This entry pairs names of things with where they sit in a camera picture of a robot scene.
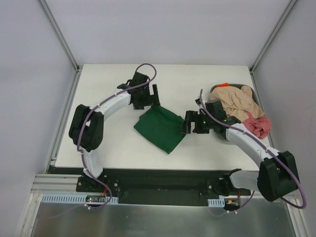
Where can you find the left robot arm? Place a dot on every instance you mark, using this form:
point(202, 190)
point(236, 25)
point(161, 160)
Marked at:
point(87, 126)

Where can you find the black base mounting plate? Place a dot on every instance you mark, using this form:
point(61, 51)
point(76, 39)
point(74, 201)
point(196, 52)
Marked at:
point(156, 187)

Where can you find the left white cable duct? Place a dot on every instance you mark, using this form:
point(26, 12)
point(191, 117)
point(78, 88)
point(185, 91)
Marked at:
point(78, 199)

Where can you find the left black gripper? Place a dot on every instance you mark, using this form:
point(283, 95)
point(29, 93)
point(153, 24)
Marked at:
point(150, 96)

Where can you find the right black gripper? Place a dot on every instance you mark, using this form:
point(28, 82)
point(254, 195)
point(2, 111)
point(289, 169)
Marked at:
point(195, 122)

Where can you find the beige t shirt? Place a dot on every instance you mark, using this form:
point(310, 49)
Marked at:
point(236, 101)

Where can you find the orange t shirt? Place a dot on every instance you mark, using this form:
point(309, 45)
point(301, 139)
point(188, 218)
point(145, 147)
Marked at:
point(223, 85)

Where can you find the left aluminium table rail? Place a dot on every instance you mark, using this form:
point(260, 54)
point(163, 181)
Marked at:
point(62, 121)

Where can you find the right white cable duct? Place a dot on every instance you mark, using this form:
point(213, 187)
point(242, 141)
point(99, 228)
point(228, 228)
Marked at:
point(220, 202)

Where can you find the pink t shirt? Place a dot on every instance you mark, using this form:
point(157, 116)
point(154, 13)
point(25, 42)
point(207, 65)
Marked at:
point(260, 127)

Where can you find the white cable duct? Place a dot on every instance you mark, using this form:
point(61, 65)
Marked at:
point(220, 202)
point(78, 199)

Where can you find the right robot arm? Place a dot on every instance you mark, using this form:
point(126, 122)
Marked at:
point(277, 175)

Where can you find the right aluminium frame post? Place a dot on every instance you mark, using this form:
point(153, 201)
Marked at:
point(274, 33)

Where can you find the left aluminium frame post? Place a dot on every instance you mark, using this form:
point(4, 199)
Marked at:
point(58, 33)

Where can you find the aluminium frame post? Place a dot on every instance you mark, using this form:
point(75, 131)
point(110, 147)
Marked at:
point(274, 33)
point(58, 33)

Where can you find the grey laundry basket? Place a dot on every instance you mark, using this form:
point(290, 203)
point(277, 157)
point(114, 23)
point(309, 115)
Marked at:
point(239, 102)

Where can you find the right aluminium table rail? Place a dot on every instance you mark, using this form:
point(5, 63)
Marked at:
point(256, 148)

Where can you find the aluminium table rail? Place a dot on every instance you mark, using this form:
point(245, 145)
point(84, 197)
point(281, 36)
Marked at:
point(256, 148)
point(62, 121)

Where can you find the green t shirt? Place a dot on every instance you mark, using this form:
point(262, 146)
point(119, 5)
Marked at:
point(161, 127)

